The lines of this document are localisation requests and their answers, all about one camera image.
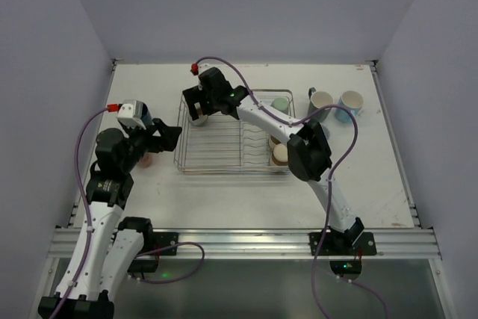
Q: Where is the pink dotted mug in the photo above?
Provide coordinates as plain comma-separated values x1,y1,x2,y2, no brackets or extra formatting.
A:
137,153,153,168

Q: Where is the dark blue mug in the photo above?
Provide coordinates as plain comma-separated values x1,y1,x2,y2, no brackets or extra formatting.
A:
141,105,153,127

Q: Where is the cream brown cup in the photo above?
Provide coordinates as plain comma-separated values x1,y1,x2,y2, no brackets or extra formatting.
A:
268,136,281,149
270,143,288,166
187,103,208,126

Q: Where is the dark teal grey mug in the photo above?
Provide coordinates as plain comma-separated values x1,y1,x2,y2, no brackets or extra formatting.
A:
308,87,334,123

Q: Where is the pale blue grey cup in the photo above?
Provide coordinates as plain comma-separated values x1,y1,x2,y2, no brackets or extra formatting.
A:
321,125,330,140

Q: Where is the light blue mug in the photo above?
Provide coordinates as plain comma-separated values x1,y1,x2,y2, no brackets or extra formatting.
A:
335,90,364,123

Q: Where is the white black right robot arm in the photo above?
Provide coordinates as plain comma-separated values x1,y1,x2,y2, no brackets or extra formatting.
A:
183,64,364,247

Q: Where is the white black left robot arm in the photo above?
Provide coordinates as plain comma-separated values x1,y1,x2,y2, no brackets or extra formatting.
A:
37,118,182,318

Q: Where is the mint green cup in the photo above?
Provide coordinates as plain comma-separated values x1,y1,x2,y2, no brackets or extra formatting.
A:
271,97,290,115

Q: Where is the left controller box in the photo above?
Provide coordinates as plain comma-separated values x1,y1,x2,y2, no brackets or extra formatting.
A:
127,259,158,275

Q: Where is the controller box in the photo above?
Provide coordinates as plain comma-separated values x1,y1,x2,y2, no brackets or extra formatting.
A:
127,259,158,275
329,260,362,280

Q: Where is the right controller box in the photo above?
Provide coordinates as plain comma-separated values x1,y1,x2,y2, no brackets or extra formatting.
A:
329,260,362,280

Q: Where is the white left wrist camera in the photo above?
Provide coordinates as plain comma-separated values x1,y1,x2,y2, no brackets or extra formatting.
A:
117,100,148,129

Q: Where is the chrome wire dish rack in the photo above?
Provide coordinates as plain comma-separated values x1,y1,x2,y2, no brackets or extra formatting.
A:
174,99,289,174

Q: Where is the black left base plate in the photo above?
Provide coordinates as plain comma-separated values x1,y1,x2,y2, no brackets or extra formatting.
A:
140,232,179,256

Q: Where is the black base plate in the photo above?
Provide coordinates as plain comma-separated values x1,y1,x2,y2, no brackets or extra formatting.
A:
318,231,377,256
140,232,179,256

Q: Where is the aluminium mounting rail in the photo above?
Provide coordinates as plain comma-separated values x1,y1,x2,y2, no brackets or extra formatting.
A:
52,227,441,259

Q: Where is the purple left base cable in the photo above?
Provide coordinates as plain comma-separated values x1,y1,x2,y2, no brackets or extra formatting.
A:
128,242,205,285

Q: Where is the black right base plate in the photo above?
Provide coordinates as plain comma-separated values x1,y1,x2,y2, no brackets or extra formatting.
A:
318,231,377,256

